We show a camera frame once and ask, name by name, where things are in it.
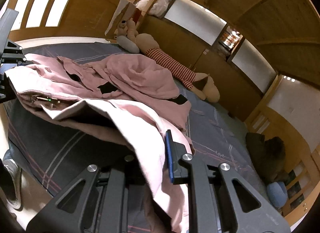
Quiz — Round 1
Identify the pink hooded jacket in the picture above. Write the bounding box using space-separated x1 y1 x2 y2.
5 54 193 232

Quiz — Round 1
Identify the blue round cushion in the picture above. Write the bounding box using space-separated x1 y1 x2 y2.
267 182 288 209

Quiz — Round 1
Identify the blue plaid bed sheet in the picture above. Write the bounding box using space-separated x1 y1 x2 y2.
4 42 273 233

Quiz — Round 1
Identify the striped plush dog toy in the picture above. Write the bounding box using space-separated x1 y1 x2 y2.
136 33 220 103

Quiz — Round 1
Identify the small grey plush pillow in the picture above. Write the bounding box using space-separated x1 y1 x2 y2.
117 35 140 54

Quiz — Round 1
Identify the small beige plush toy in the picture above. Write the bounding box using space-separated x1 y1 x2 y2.
114 18 138 42

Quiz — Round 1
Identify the wooden bunk bed frame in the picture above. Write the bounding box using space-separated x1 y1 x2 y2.
0 0 320 226

